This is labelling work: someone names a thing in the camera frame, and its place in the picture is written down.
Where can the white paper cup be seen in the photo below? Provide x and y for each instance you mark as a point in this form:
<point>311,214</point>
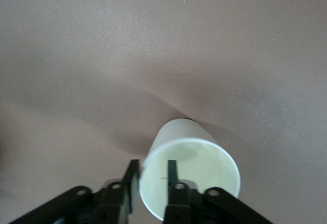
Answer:
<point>184,137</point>

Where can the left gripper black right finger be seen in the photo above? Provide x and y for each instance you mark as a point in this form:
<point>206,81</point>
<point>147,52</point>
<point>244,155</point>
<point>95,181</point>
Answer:
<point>184,203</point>

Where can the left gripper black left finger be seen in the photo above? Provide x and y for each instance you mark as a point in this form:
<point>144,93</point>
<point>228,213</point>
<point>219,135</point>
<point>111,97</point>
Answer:
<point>110,201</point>

